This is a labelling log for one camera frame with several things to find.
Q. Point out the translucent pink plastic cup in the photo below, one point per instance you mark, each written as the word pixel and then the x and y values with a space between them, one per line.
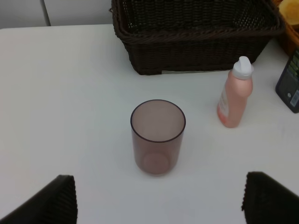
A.
pixel 157 131

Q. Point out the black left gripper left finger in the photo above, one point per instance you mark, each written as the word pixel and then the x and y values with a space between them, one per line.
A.
pixel 56 203

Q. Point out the orange wicker basket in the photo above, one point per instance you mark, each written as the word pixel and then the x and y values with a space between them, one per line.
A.
pixel 289 40

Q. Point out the dark brown wicker basket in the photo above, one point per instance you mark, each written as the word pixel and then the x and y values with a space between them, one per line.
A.
pixel 194 35

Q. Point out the round bread bun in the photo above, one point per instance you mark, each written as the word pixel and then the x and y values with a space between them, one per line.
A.
pixel 290 11

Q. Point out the pink bottle white cap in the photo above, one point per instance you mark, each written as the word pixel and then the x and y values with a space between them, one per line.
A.
pixel 238 87

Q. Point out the dark grey rectangular bottle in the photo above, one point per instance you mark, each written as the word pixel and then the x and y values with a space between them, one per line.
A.
pixel 287 87

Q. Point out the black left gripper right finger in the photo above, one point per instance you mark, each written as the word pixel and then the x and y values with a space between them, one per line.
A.
pixel 266 201

